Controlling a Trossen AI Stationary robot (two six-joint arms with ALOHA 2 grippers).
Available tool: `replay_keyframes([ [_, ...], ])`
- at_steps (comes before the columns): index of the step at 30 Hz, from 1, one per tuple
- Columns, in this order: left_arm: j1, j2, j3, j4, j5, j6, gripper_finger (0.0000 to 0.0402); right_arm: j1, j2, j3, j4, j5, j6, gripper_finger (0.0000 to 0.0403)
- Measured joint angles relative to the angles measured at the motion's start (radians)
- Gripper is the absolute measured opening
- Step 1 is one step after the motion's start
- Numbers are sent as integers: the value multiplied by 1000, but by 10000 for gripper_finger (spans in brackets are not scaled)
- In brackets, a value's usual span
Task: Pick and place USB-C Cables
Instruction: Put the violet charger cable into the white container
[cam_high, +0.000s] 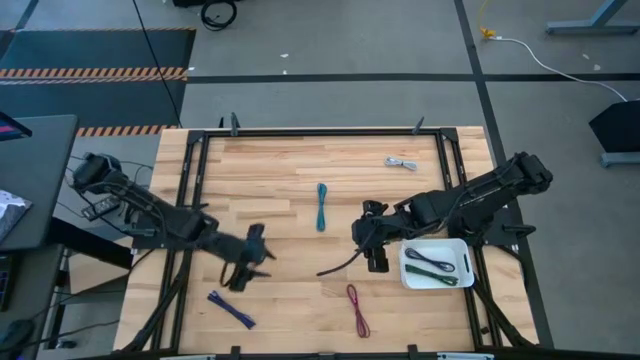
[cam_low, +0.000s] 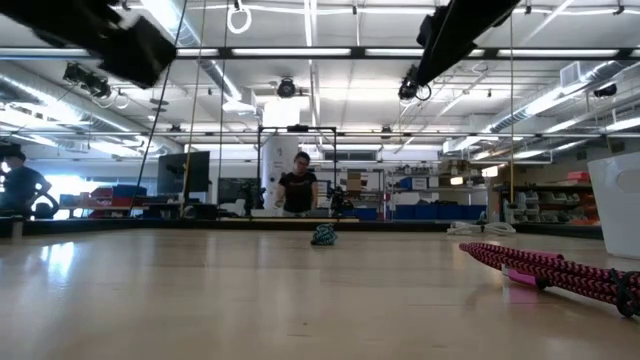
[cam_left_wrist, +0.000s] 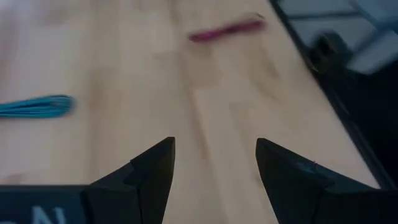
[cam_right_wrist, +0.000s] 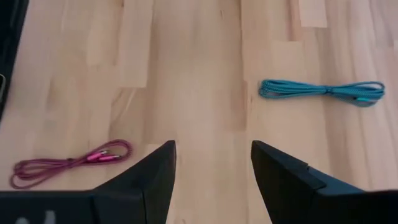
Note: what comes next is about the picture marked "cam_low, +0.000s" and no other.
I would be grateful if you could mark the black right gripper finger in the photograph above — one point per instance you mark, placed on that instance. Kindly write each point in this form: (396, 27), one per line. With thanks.
(465, 30)

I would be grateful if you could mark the white plastic bin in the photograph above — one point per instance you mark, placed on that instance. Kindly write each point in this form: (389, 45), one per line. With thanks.
(617, 215)

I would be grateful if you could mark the black background robot arm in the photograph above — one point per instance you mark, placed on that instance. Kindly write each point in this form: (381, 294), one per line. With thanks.
(339, 200)

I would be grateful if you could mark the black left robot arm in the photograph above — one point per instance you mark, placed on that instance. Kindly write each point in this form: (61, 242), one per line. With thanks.
(50, 17)

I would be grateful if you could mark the black monitor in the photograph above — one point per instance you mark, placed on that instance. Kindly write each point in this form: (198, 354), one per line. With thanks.
(182, 172)

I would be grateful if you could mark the red and blue crates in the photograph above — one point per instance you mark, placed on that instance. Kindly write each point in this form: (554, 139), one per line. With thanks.
(117, 197)

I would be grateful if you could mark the white round column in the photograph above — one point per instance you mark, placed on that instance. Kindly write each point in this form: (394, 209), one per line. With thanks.
(272, 175)

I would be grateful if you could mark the person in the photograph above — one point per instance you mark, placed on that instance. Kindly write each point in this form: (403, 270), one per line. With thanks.
(20, 187)
(298, 192)

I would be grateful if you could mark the row of blue bins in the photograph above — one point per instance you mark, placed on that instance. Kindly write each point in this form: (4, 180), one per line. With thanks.
(440, 212)

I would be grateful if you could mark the storage shelf with grey bins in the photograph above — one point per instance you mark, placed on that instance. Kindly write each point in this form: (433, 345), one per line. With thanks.
(545, 202)

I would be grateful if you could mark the black round ceiling camera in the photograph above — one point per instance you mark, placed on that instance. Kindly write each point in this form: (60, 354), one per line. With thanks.
(286, 88)

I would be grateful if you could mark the black aluminium station frame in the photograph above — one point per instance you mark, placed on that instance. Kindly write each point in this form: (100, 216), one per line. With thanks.
(150, 226)

